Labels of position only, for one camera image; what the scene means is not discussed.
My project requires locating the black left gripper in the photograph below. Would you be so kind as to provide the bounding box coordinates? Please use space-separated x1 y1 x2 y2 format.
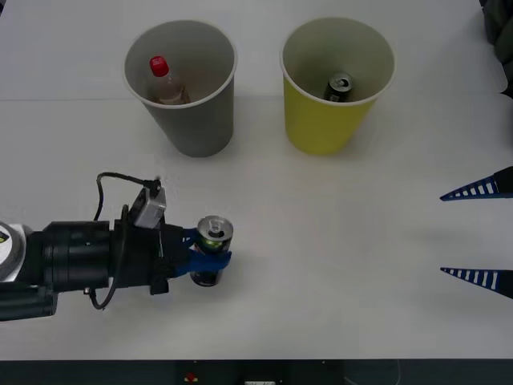
113 217 233 297

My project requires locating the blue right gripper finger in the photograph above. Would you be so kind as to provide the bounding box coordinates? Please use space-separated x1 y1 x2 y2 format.
438 165 513 202
439 266 513 300

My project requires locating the black can with green print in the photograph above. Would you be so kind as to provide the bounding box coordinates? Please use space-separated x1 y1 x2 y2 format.
191 215 235 289

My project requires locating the grey plastic bin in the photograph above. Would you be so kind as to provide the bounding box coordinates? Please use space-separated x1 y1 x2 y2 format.
122 19 239 159

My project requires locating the dark robot torso base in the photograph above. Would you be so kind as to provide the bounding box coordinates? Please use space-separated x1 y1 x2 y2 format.
0 359 513 385

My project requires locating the clear bottle with red cap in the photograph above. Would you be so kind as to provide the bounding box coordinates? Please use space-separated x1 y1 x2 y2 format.
148 55 192 107

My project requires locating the yellow-green plastic bin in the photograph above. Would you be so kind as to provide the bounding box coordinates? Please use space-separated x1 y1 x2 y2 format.
279 16 397 156

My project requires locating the black drink can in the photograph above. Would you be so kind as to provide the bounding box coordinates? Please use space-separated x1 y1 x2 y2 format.
323 71 356 103

